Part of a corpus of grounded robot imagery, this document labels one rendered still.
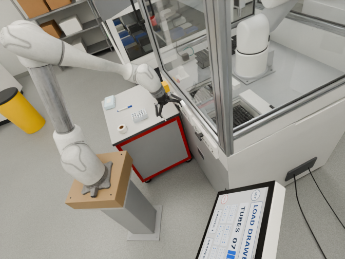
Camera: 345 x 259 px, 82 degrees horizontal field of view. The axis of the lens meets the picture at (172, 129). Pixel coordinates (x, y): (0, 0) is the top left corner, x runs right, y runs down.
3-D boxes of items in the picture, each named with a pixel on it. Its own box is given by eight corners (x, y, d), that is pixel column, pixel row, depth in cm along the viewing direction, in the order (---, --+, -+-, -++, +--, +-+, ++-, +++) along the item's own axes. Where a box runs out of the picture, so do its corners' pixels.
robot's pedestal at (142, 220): (127, 240, 177) (77, 209, 122) (133, 206, 197) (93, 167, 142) (159, 240, 171) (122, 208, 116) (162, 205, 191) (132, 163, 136)
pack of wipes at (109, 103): (115, 107, 183) (113, 104, 179) (105, 110, 183) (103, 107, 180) (115, 97, 193) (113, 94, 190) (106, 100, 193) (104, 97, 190)
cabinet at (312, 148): (231, 220, 168) (228, 173, 110) (181, 139, 239) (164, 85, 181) (324, 169, 178) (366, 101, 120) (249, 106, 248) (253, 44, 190)
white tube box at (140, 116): (134, 123, 162) (132, 120, 160) (132, 117, 168) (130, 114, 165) (148, 117, 163) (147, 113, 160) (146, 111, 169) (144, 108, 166)
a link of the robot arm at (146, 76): (166, 82, 117) (153, 77, 126) (153, 61, 106) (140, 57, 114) (153, 95, 115) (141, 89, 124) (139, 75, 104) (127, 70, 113)
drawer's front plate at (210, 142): (216, 159, 116) (214, 148, 108) (193, 128, 136) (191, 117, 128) (218, 158, 116) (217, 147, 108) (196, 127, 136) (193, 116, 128)
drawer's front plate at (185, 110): (192, 126, 137) (189, 114, 129) (175, 103, 157) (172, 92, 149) (194, 125, 138) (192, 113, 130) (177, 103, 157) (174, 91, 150)
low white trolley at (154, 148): (145, 187, 207) (111, 144, 153) (131, 147, 250) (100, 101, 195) (194, 163, 213) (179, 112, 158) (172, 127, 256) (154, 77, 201)
